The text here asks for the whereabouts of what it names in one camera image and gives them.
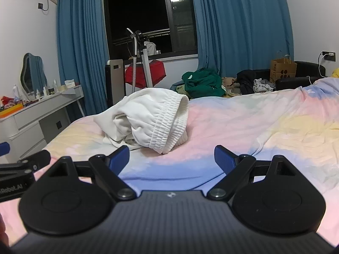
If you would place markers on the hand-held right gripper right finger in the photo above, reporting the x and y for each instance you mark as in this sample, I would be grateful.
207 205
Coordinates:
223 158

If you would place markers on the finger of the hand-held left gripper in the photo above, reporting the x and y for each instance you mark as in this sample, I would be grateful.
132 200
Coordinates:
4 150
31 161

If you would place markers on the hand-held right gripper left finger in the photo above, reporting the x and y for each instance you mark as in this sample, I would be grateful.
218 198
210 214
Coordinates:
120 157

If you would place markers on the white pants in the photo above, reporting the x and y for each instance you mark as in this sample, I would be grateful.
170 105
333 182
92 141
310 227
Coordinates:
148 116

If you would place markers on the white dresser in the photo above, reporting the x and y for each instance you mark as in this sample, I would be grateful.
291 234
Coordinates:
29 123

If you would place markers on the pastel tie-dye blanket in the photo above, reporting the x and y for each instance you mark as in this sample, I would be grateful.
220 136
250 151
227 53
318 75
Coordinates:
238 124

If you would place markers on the orange tray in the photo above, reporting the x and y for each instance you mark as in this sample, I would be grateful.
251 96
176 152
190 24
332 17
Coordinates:
10 111

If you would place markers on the white panel heater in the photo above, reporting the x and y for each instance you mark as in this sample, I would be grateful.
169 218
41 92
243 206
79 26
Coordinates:
116 82

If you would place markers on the beige garment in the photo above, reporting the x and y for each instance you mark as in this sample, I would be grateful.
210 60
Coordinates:
230 83

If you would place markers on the white bottle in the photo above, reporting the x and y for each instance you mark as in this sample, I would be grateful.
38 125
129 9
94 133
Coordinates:
55 87

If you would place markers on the green garment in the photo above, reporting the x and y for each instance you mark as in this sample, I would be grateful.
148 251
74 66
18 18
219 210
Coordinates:
204 83

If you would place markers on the yellow garment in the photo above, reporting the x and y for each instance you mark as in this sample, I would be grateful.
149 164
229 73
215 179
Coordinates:
182 89

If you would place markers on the dark garment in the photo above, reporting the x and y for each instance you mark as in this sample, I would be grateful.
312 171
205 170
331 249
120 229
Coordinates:
246 80

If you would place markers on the white patterned garment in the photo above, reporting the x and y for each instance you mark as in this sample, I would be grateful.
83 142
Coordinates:
262 84

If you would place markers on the small white box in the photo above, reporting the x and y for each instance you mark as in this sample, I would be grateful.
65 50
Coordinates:
69 84

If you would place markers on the garment steamer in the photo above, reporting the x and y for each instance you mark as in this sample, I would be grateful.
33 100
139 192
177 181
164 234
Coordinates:
145 68

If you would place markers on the red garment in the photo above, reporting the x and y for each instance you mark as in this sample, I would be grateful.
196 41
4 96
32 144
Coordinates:
157 71

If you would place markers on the brown paper bag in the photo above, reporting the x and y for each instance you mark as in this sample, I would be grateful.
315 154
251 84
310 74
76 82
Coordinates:
283 70

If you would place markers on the white cloth on windowsill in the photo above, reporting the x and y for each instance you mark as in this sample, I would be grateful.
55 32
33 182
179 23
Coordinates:
151 48

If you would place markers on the blue curtain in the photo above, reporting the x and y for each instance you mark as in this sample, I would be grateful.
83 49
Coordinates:
238 23
79 45

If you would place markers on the black sofa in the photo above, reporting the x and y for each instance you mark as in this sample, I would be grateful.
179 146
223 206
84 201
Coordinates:
307 71

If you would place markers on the yellow pillow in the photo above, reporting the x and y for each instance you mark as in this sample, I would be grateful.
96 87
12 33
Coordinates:
335 72

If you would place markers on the dark window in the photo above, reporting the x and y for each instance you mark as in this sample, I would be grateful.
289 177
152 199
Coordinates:
137 13

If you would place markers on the wavy frame mirror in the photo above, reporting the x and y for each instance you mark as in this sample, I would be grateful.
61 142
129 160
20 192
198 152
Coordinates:
33 74

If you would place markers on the wall socket with charger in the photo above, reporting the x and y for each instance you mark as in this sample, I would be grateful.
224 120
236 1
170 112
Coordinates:
328 55

